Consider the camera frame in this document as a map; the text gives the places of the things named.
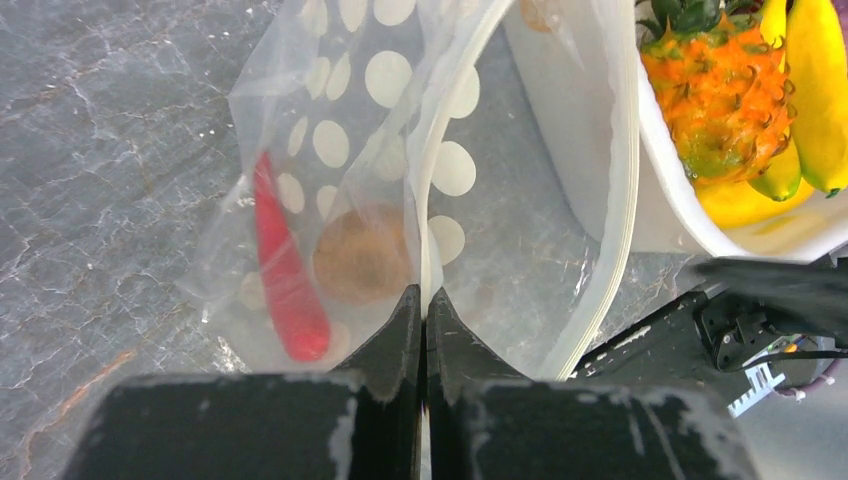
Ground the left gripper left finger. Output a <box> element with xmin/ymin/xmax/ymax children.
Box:
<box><xmin>63</xmin><ymin>285</ymin><xmax>422</xmax><ymax>479</ymax></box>

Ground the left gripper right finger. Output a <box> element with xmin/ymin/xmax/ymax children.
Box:
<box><xmin>425</xmin><ymin>291</ymin><xmax>758</xmax><ymax>479</ymax></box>

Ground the red chili pepper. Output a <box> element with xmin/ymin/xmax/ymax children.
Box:
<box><xmin>253</xmin><ymin>152</ymin><xmax>331</xmax><ymax>362</ymax></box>

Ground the brown kiwi fruit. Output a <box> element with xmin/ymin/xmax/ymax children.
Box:
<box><xmin>312</xmin><ymin>204</ymin><xmax>412</xmax><ymax>306</ymax></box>

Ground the clear polka dot zip bag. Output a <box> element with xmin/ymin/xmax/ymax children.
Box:
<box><xmin>180</xmin><ymin>1</ymin><xmax>633</xmax><ymax>379</ymax></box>

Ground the yellow banana bunch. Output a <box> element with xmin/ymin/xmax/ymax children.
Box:
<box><xmin>757</xmin><ymin>1</ymin><xmax>847</xmax><ymax>198</ymax></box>

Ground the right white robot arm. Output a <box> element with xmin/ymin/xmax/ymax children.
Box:
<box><xmin>572</xmin><ymin>284</ymin><xmax>847</xmax><ymax>417</ymax></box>

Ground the yellow mango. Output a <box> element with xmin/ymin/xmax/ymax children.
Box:
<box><xmin>694</xmin><ymin>180</ymin><xmax>814</xmax><ymax>229</ymax></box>

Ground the white plastic basket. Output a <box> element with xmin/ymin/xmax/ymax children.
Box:
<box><xmin>503</xmin><ymin>1</ymin><xmax>847</xmax><ymax>262</ymax></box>

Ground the toy pineapple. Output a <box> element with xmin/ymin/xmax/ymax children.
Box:
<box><xmin>638</xmin><ymin>1</ymin><xmax>795</xmax><ymax>185</ymax></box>

